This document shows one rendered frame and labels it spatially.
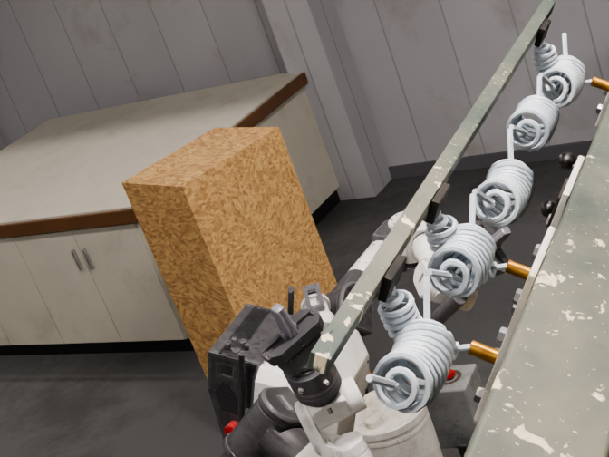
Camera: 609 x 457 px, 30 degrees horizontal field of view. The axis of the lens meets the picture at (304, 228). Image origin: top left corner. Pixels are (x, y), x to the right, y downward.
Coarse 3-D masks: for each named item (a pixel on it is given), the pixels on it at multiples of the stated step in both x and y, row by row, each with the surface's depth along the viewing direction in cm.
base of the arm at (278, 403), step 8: (264, 392) 221; (272, 392) 223; (280, 392) 225; (288, 392) 227; (264, 400) 219; (272, 400) 220; (280, 400) 222; (288, 400) 224; (296, 400) 226; (264, 408) 219; (272, 408) 218; (280, 408) 220; (288, 408) 222; (272, 416) 218; (280, 416) 218; (288, 416) 219; (296, 416) 221; (280, 424) 219; (288, 424) 219; (296, 424) 221; (224, 440) 225; (224, 448) 224; (232, 456) 222
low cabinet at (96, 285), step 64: (64, 128) 759; (128, 128) 696; (192, 128) 642; (0, 192) 660; (64, 192) 611; (320, 192) 683; (0, 256) 612; (64, 256) 586; (128, 256) 563; (0, 320) 640; (64, 320) 612; (128, 320) 587
